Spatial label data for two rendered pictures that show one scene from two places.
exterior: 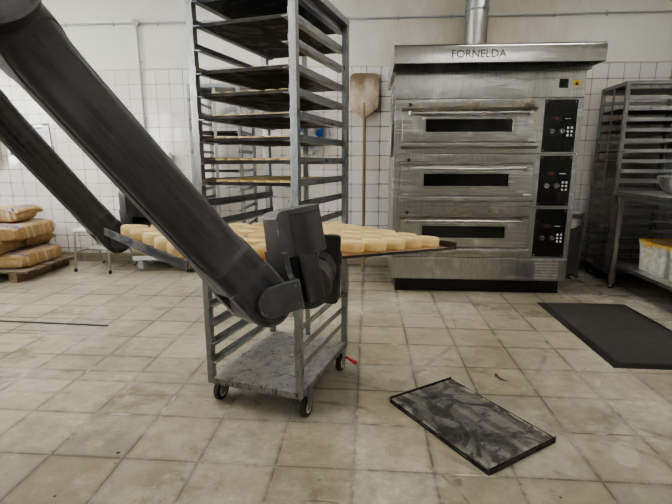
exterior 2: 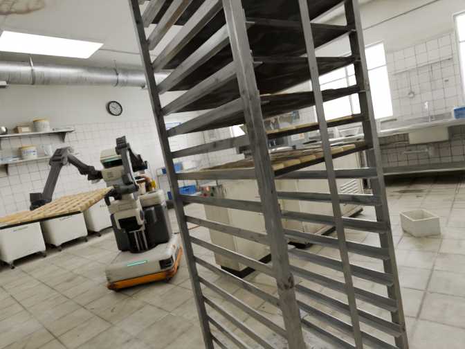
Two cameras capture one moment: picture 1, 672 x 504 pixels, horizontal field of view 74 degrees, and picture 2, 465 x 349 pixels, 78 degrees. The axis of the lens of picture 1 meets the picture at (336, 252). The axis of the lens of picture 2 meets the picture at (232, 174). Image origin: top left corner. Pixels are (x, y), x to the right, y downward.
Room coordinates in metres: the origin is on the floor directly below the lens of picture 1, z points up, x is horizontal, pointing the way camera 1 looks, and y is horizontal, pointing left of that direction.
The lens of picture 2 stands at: (2.73, -0.63, 1.13)
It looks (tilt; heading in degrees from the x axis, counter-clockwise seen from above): 6 degrees down; 128
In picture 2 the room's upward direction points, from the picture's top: 11 degrees counter-clockwise
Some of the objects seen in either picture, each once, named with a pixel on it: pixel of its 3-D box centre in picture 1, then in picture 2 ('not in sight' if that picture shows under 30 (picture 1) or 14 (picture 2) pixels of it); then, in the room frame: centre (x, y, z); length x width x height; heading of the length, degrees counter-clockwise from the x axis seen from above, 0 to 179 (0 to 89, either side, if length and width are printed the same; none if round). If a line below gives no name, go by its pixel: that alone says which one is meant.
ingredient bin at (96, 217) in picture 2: not in sight; (100, 212); (-2.61, 1.99, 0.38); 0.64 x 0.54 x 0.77; 173
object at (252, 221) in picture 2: not in sight; (247, 216); (1.11, 1.51, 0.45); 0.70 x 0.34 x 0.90; 78
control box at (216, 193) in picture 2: not in sight; (210, 192); (1.04, 1.16, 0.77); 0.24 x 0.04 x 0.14; 168
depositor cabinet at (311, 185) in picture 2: not in sight; (306, 192); (1.31, 2.47, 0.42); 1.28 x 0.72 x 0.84; 78
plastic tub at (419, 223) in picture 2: not in sight; (418, 222); (2.39, 2.43, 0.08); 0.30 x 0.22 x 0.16; 120
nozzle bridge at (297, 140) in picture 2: not in sight; (270, 149); (1.22, 2.01, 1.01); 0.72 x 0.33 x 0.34; 168
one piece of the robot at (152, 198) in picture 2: not in sight; (139, 217); (0.07, 1.06, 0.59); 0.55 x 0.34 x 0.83; 41
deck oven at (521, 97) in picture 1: (473, 176); not in sight; (4.17, -1.27, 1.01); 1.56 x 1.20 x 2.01; 86
